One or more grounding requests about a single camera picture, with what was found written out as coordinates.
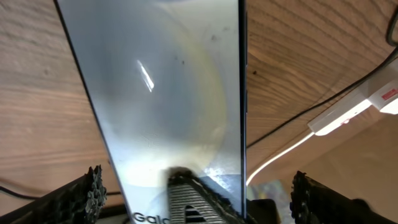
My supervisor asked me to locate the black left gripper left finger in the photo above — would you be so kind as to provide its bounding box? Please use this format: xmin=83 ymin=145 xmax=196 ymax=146
xmin=1 ymin=166 xmax=106 ymax=224

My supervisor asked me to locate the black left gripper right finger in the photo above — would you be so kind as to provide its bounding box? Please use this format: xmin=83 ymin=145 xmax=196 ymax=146
xmin=290 ymin=171 xmax=396 ymax=224

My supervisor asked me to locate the Samsung Galaxy smartphone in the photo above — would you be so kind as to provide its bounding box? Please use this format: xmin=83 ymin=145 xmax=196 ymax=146
xmin=55 ymin=0 xmax=247 ymax=223

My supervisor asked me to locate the black USB charging cable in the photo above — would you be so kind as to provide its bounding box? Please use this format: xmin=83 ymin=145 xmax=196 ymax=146
xmin=247 ymin=6 xmax=398 ymax=149

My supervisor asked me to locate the white power strip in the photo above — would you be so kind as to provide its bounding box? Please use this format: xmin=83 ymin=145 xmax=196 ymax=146
xmin=307 ymin=58 xmax=398 ymax=137

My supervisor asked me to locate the white power strip cord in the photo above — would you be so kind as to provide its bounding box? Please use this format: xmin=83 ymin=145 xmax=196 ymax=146
xmin=246 ymin=132 xmax=315 ymax=187

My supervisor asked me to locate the black left camera cable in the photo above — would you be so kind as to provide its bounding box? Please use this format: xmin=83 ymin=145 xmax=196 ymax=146
xmin=0 ymin=185 xmax=122 ymax=200

